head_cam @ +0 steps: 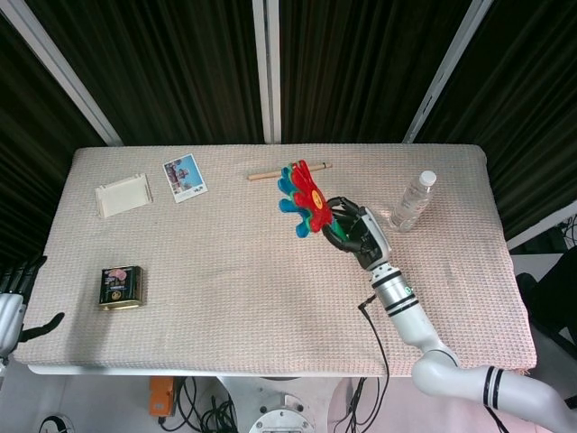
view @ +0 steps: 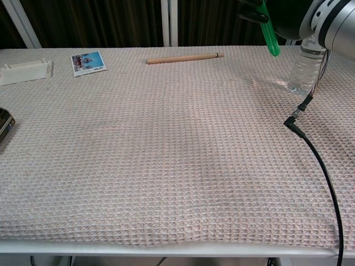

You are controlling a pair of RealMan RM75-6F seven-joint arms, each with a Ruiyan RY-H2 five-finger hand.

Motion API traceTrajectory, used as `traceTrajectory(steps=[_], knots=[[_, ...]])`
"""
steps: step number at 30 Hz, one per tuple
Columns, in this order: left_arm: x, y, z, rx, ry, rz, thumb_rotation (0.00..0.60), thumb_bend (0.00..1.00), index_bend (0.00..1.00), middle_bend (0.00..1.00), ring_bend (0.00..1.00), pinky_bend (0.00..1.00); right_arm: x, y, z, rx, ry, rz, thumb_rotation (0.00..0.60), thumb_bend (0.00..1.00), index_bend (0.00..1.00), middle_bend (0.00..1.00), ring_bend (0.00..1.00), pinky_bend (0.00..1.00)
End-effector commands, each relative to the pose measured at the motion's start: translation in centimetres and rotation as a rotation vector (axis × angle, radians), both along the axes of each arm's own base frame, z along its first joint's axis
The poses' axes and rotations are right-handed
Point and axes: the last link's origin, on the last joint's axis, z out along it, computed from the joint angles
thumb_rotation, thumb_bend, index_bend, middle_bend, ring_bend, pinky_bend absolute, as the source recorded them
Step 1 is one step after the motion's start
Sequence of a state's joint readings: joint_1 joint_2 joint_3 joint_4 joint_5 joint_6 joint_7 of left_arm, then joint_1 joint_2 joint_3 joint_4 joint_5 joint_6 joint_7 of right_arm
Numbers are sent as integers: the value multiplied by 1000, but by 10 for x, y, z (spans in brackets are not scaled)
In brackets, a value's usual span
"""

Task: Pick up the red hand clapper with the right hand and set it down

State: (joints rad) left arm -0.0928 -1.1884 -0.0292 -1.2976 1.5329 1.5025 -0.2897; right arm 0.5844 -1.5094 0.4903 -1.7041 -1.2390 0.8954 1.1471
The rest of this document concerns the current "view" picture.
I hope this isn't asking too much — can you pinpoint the black tin can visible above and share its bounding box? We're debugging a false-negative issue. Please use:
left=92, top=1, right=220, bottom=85
left=0, top=107, right=16, bottom=142

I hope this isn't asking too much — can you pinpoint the white plastic tray holder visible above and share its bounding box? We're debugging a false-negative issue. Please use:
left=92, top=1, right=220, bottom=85
left=0, top=58, right=54, bottom=86

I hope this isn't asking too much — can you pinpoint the instant photo card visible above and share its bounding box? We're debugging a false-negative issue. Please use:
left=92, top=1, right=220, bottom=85
left=71, top=51, right=108, bottom=78

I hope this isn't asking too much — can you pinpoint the black cable with angled plug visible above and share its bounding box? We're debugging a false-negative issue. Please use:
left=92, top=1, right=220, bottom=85
left=283, top=49, right=344, bottom=266

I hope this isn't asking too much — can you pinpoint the dark pleated curtain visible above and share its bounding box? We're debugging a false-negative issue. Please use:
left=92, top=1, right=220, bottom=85
left=0, top=0, right=289, bottom=49

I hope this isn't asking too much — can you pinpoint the clear plastic water bottle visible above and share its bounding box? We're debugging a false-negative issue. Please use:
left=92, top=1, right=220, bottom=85
left=287, top=37, right=326, bottom=97

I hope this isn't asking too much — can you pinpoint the beige waffle weave tablecloth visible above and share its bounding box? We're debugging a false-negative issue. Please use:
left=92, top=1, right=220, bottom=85
left=0, top=45, right=355, bottom=250

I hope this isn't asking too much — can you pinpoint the red hand clapper green handle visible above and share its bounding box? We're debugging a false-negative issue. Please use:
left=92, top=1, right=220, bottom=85
left=256, top=0, right=281, bottom=58

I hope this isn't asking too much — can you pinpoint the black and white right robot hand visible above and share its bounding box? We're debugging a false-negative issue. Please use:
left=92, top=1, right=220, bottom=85
left=237, top=0, right=314, bottom=41

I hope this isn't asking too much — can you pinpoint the wooden stick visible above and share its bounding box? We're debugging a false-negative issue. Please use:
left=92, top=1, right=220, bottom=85
left=146, top=52, right=224, bottom=65

